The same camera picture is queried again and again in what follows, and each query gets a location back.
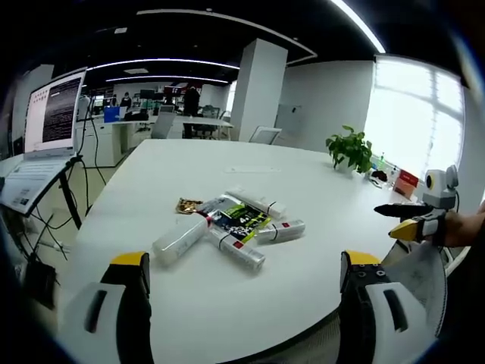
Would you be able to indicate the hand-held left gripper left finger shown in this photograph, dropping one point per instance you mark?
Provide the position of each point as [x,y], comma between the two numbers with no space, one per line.
[113,303]

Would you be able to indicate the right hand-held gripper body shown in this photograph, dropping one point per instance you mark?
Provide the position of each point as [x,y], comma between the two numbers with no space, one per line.
[439,197]

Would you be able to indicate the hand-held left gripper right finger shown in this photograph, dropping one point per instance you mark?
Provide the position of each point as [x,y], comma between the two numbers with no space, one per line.
[382,314]

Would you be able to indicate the white skincare bottle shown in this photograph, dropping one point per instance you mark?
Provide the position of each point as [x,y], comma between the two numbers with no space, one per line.
[178,240]

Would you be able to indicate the gold skincare sachet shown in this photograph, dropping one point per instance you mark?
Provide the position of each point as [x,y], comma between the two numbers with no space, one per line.
[186,206]

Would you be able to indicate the white skincare tube black band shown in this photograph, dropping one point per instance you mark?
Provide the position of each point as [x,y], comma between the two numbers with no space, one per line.
[257,202]

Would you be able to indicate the black green skincare sachet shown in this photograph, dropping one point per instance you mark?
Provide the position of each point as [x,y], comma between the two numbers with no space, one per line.
[238,216]

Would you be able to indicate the red box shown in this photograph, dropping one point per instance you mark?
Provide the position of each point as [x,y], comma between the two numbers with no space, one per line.
[405,182]

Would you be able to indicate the dark object on table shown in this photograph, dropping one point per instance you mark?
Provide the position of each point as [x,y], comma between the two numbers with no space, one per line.
[379,176]

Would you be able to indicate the grey mesh office chair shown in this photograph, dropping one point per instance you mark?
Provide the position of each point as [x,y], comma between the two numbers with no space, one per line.
[417,277]

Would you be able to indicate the black box on floor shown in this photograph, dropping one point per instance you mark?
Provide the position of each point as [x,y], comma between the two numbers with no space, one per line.
[39,282]

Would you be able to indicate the potted green plant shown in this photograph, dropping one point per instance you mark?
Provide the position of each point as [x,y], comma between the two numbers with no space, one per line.
[350,149]

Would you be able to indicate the black laptop stand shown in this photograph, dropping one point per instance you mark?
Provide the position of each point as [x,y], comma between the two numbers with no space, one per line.
[70,189]

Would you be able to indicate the white office chair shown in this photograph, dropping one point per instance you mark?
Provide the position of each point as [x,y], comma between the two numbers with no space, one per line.
[265,134]

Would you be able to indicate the open laptop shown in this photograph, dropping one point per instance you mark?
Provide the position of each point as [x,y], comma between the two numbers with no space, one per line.
[49,121]

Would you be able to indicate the white background desk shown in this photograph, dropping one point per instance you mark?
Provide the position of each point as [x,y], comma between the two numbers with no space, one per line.
[197,123]

